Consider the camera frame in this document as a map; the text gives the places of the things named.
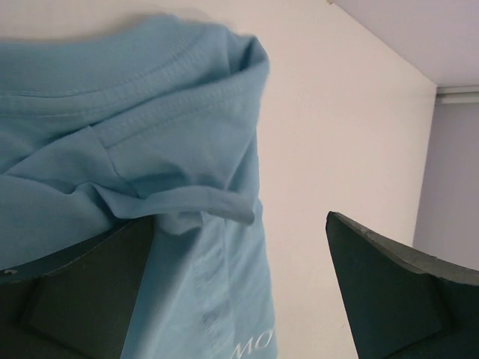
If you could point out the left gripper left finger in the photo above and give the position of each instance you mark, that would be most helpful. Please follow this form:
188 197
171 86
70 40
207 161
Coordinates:
77 302

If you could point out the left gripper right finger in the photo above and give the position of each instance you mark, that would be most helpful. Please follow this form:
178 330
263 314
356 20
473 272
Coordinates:
401 302

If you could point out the light blue printed t-shirt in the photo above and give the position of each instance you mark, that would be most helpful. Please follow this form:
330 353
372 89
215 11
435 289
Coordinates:
158 120

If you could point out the right aluminium frame post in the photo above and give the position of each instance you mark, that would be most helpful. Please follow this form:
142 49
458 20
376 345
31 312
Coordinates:
457 95

